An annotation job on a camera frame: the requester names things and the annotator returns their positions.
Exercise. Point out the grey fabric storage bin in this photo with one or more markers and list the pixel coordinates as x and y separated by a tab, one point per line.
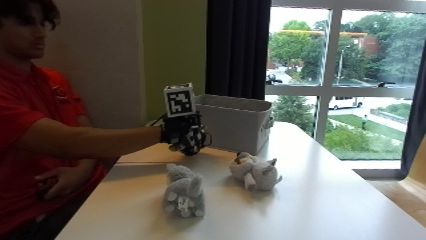
235	122

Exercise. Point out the white marker cube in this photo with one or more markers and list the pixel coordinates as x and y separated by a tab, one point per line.
179	100

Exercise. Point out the grey and white plush toy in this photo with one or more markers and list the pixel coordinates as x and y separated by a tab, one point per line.
255	171

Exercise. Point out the dark curtain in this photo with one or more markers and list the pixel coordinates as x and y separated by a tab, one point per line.
238	48
415	123

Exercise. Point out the the person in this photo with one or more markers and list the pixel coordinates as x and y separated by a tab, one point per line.
41	120

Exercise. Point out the white window frame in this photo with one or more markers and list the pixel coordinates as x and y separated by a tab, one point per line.
331	88

